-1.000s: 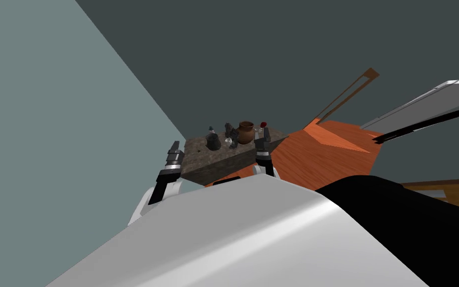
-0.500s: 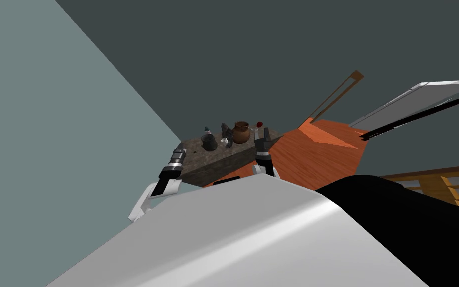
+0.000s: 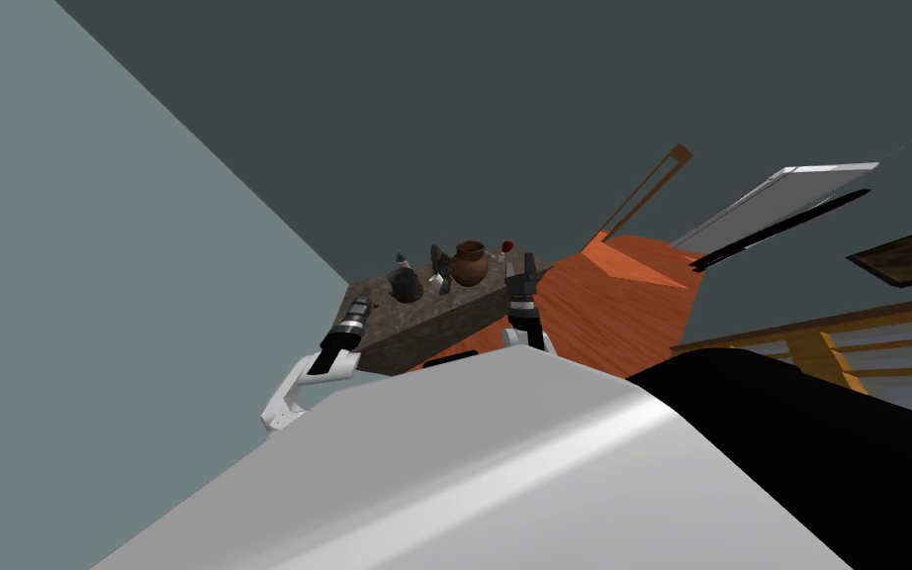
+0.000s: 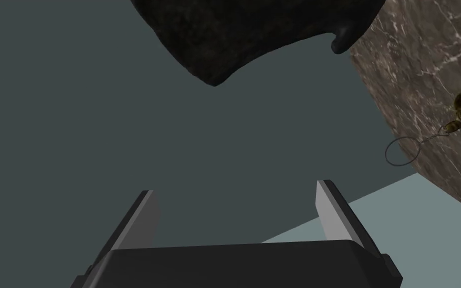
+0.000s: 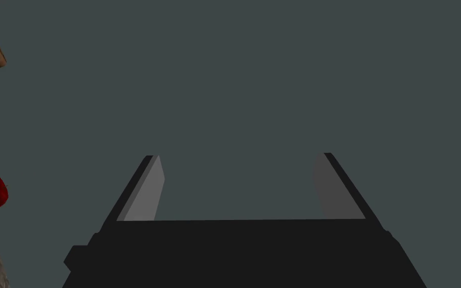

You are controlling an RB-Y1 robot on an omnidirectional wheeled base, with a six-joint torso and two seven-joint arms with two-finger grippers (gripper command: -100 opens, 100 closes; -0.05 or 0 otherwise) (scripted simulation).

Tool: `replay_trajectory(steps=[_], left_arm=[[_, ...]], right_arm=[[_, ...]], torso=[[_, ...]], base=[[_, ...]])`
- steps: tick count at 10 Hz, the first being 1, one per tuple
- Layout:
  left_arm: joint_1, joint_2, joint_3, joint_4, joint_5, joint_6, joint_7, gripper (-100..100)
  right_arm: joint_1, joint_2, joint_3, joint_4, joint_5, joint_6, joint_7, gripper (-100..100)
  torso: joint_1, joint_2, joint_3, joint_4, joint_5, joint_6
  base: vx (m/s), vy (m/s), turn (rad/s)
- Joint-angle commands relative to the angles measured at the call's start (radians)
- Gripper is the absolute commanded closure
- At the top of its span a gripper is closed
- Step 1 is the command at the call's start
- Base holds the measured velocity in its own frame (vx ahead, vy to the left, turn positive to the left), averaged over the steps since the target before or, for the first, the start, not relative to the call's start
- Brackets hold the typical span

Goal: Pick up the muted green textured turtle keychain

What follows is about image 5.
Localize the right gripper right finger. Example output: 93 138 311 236
312 152 377 221

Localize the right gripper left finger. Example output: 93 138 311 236
106 154 166 222

